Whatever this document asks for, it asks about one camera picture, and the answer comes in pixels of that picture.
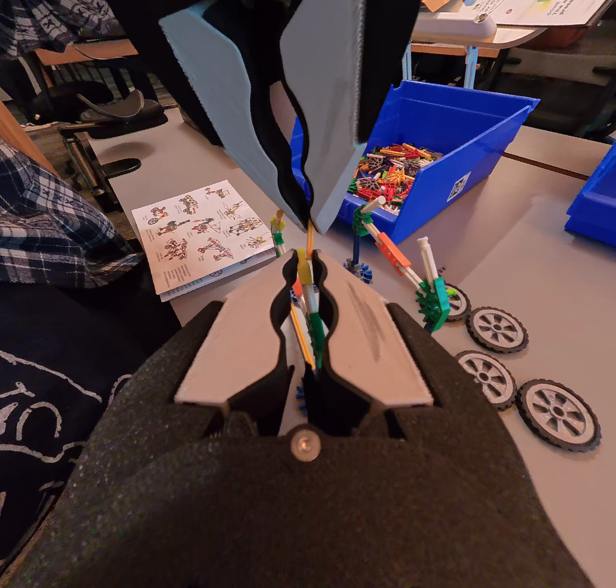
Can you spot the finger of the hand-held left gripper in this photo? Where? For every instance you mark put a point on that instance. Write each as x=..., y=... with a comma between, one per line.
x=327, y=92
x=211, y=68

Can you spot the dark padded chair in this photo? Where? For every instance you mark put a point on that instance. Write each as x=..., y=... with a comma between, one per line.
x=553, y=92

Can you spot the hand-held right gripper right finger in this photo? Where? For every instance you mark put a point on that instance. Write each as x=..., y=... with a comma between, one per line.
x=375, y=352

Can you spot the black office chair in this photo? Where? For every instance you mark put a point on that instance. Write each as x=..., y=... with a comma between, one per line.
x=120, y=112

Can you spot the pile of colourful toy pieces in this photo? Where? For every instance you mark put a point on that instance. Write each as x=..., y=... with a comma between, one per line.
x=394, y=174

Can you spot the empty blue plastic bin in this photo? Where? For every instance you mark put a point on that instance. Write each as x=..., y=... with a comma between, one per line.
x=594, y=193

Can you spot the colourful rod and connector model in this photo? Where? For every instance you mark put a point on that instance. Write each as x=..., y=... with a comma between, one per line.
x=392, y=254

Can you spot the toy model picture booklet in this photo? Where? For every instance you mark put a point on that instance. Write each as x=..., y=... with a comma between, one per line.
x=202, y=237

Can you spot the grey toy wheel with green rod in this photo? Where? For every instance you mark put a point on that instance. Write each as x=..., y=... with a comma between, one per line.
x=459, y=304

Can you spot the wooden panel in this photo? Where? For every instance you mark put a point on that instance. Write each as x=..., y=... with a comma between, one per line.
x=19, y=140

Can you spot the yellow toy rod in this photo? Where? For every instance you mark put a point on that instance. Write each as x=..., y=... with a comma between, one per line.
x=310, y=237

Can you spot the person's left forearm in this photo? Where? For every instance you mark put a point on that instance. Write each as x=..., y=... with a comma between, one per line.
x=48, y=6

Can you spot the grey toy wheel black tyre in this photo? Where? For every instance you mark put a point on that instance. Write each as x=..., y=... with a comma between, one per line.
x=486, y=380
x=558, y=416
x=498, y=330

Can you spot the plaid flannel shirt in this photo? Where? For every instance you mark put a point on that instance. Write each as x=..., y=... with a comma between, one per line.
x=48, y=222

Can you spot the dark printed t-shirt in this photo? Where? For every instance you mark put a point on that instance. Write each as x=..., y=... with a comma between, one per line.
x=57, y=357

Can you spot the blue plastic bin with label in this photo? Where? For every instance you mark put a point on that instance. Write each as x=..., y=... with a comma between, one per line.
x=457, y=131

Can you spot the white tilting side stand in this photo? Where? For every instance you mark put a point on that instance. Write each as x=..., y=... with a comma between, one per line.
x=452, y=27

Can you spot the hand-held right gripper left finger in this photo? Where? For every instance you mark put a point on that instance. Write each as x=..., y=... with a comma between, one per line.
x=231, y=352

